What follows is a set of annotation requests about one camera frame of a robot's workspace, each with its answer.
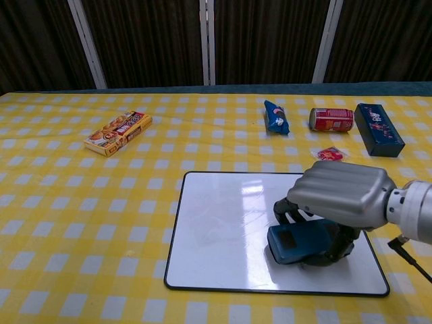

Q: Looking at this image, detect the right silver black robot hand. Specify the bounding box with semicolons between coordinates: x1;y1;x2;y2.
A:
272;161;398;267

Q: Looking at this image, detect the dark blue eraser block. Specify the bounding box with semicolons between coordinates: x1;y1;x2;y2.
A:
267;219;339;266

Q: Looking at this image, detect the white board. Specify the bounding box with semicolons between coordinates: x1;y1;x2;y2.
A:
163;171;391;298

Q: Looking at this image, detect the small red snack packet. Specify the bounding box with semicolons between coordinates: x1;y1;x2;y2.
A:
315;146;348;162

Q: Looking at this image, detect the red soda can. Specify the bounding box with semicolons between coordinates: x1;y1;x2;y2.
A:
308;107;355;133

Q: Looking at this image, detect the dark blue rectangular box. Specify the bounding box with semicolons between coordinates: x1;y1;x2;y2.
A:
354;103;406;157

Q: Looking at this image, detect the blue cookie pack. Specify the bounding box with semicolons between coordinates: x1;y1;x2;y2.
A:
263;99;291;136

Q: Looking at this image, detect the teal table cover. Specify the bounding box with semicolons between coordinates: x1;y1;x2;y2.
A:
0;80;432;99

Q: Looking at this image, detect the dark fabric partition panel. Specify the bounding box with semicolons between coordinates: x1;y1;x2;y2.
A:
323;0;432;84
0;0;99;96
214;0;329;86
78;0;207;90

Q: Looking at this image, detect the yellow orange snack box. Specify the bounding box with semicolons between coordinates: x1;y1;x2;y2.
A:
83;110;153;158

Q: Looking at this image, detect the yellow white checkered tablecloth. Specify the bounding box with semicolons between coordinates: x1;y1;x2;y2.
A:
0;90;432;324

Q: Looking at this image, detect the black cable with plug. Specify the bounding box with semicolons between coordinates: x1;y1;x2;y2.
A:
387;236;432;284

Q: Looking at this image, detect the white partition frame post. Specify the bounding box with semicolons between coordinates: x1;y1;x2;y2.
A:
198;0;217;86
312;0;343;84
66;0;108;90

